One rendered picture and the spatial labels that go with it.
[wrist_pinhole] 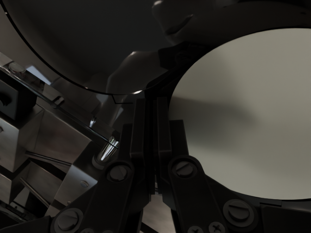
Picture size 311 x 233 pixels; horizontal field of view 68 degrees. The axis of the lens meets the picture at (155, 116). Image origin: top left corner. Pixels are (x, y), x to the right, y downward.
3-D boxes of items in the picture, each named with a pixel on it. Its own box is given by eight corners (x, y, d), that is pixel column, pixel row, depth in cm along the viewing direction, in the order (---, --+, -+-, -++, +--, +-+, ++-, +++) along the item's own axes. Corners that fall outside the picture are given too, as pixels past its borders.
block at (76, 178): (90, 139, 20) (70, 166, 17) (123, 162, 20) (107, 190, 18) (70, 176, 25) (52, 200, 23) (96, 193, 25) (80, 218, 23)
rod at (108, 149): (115, 123, 16) (105, 136, 15) (131, 134, 16) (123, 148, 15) (96, 153, 19) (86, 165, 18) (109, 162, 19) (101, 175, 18)
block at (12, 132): (9, 85, 19) (-24, 105, 17) (44, 109, 19) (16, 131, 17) (5, 135, 24) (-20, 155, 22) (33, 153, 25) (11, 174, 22)
